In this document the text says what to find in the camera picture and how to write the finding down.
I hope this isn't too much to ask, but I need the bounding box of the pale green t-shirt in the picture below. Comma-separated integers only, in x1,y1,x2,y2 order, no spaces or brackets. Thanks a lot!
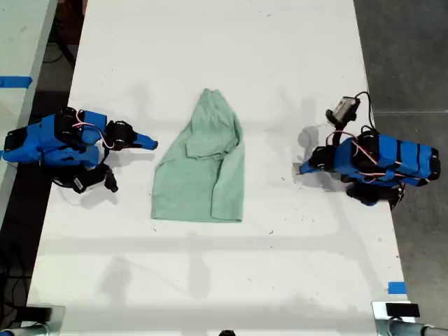
150,87,245,223

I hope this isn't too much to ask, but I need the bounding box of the long blue tape strip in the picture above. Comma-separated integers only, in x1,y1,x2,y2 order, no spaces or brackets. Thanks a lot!
0,74,34,89

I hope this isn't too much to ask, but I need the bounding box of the white side table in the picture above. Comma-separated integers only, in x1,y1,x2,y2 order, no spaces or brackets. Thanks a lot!
0,0,59,220

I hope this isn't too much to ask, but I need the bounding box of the small black box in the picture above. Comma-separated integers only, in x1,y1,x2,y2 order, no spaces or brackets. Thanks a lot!
23,304,54,321
385,302,421,319

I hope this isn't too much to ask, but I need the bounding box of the grey metal pipe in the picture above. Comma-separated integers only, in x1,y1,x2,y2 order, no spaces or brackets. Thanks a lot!
377,318,448,336
0,322,53,336

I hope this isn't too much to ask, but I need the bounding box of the black camera stalk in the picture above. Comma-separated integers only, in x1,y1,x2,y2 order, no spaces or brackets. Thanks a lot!
324,108,352,144

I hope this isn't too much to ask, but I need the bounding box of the grey camera box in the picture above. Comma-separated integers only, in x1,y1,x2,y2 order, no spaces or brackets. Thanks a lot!
331,95,362,122

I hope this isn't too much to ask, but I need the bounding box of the black camera box with label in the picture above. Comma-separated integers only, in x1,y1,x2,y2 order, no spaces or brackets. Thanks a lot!
69,163,120,195

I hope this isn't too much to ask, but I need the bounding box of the black camera cable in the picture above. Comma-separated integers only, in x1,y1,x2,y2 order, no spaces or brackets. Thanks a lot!
353,90,374,131

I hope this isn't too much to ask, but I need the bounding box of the black floor cable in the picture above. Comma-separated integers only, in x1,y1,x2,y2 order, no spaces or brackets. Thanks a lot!
42,43,67,64

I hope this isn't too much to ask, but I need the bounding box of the metal bracket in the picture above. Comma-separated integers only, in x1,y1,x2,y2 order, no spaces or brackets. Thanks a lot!
22,303,67,330
371,300,421,336

